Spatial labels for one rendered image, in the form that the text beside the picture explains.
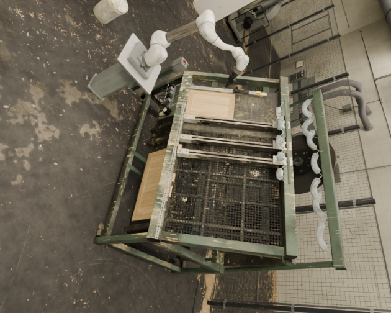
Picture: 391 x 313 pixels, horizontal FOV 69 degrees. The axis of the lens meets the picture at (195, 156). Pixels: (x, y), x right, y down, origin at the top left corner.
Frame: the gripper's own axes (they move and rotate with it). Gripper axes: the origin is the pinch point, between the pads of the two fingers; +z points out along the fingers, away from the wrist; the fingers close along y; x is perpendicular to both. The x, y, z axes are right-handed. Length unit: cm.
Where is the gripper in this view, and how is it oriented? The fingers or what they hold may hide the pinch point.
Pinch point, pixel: (227, 85)
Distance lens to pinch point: 346.0
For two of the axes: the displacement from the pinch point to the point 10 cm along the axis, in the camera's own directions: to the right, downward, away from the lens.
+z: -4.1, 5.3, 7.4
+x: -8.7, 0.1, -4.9
